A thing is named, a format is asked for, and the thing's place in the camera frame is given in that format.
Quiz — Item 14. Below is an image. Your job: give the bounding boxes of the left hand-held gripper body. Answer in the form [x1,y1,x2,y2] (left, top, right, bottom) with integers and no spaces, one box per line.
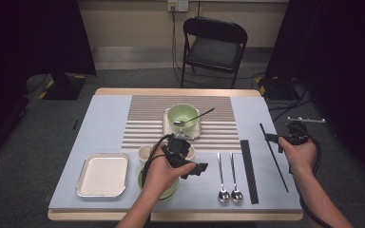
[165,132,196,169]

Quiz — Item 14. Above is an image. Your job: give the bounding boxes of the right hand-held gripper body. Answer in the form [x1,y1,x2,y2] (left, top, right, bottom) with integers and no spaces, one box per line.
[284,116,327,147]

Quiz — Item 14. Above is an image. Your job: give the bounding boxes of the white tray with metal rim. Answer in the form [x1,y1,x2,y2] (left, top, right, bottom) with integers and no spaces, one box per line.
[162,107,202,140]
[75,152,130,199]

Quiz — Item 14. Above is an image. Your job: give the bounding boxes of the single black chopstick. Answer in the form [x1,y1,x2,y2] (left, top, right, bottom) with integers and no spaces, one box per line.
[259,123,290,194]

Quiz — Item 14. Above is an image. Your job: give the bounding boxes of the steel spoon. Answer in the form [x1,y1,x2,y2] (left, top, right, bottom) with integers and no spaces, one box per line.
[229,152,244,203]
[172,107,216,126]
[217,152,231,203]

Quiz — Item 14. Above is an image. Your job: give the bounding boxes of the green bowl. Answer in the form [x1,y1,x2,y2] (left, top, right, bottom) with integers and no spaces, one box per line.
[166,103,200,134]
[137,167,181,201]

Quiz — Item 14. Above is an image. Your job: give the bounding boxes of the black chopstick holder strip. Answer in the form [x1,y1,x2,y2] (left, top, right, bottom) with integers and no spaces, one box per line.
[240,139,260,205]

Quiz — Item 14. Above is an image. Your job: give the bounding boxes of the person's right hand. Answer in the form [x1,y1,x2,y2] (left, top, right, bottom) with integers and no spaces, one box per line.
[279,138,318,176]

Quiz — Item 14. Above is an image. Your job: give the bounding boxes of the person's left hand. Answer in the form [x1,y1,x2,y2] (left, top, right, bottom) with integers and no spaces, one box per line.
[142,143,198,200]

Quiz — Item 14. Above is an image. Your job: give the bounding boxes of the black stand base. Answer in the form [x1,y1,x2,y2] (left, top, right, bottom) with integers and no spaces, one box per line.
[39,70,88,102]
[255,75,298,102]

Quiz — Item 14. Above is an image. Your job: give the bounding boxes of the striped placemat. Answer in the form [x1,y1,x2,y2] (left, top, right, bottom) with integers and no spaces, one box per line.
[121,94,242,152]

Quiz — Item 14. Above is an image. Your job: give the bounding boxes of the light blue board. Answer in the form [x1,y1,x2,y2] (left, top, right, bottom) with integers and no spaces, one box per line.
[48,94,303,213]

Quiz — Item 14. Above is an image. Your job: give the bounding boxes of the black curtain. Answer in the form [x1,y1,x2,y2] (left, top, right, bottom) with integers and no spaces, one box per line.
[0,0,98,165]
[264,0,365,191]

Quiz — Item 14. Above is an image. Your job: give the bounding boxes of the black folding chair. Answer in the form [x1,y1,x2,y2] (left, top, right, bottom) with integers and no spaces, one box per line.
[180,16,249,89]

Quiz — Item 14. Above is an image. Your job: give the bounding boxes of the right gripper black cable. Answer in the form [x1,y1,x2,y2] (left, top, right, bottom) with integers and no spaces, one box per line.
[298,131,332,228]

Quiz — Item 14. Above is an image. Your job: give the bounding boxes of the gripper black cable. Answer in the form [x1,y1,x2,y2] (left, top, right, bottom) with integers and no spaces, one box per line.
[141,134,175,188]
[298,131,332,228]

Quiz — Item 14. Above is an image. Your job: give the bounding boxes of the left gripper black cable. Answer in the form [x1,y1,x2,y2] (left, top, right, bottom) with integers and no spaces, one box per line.
[141,134,175,188]

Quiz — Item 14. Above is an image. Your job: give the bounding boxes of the black floor cables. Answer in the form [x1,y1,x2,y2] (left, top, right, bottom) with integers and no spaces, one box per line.
[267,80,315,124]

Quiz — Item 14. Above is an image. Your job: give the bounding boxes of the white wall socket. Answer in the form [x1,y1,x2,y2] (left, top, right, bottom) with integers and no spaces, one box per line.
[166,0,189,13]

